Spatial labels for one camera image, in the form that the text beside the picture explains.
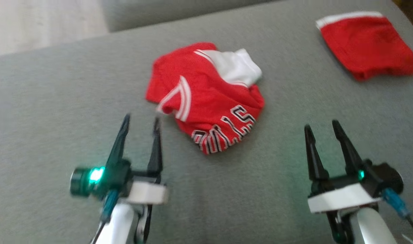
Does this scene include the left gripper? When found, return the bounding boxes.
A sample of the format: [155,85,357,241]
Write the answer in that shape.
[101,114,169,206]

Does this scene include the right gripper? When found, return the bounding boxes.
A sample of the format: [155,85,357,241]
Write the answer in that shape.
[304,119,383,215]

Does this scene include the red basketball jersey black lettering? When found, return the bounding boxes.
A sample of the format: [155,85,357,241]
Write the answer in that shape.
[145,42,265,156]

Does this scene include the red shorts white stripes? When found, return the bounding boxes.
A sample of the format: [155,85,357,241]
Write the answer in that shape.
[315,11,413,82]

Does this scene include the large grey sofa seat cushion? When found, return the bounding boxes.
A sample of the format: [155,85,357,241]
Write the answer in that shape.
[0,0,413,244]

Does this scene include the small grey sofa cushion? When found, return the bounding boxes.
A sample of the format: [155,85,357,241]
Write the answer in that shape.
[101,0,274,33]

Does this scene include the teal left cable connector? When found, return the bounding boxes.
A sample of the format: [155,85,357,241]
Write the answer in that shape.
[101,189,119,223]

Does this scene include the blue right cable connector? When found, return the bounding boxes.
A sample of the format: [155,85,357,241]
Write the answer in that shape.
[382,188,411,218]

